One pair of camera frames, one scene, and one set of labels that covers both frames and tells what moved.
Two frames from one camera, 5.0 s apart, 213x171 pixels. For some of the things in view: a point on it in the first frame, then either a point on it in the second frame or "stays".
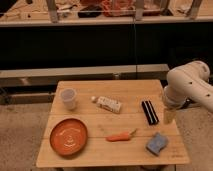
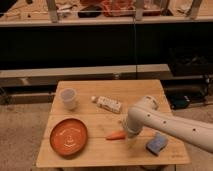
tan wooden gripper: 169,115 to 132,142
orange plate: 69,137 stays
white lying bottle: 107,103 stays
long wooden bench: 51,76 stays
